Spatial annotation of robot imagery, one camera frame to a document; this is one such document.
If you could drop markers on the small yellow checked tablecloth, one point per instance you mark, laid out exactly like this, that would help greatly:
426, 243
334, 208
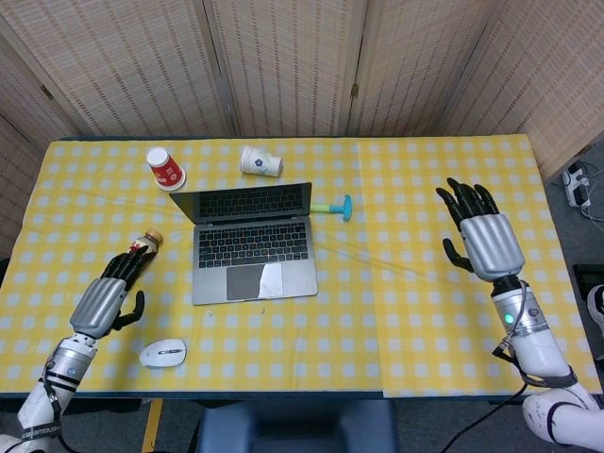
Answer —
410, 283

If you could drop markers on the white computer mouse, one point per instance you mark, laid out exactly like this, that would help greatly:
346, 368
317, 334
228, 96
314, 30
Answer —
162, 354

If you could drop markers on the green blue toy water pump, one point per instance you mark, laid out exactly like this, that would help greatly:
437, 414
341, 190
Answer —
342, 207

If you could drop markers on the yellow floor tape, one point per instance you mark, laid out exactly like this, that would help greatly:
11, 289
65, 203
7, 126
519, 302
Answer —
152, 424

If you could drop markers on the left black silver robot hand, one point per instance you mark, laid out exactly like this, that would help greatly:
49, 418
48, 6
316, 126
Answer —
96, 307

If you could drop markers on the red paper cup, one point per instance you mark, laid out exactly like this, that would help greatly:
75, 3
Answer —
166, 172

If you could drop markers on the white power strip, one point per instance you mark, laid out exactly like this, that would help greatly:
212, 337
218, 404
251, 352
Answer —
576, 186

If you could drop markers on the large yellow checked tablecloth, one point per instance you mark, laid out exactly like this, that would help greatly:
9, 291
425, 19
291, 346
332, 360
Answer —
94, 212

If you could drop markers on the silver laptop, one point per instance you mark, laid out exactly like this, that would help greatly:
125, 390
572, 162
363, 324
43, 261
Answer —
255, 278

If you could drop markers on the black box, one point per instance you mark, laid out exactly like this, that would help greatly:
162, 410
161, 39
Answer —
585, 278

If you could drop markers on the blue padded chair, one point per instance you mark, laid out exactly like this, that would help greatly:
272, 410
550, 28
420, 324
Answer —
292, 427

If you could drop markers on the white paper cup blue print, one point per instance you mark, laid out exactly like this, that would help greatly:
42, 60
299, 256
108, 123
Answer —
259, 161

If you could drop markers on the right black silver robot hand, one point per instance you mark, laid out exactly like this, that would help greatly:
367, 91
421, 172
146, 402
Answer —
491, 245

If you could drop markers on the red drink bottle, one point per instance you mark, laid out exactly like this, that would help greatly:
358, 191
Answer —
152, 238

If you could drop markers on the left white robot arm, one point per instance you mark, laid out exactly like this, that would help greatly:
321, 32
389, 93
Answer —
52, 391

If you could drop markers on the black white sneaker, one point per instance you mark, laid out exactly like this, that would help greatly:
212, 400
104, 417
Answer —
597, 307

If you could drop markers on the woven bamboo folding screen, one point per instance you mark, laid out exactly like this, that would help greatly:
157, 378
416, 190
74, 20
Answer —
283, 71

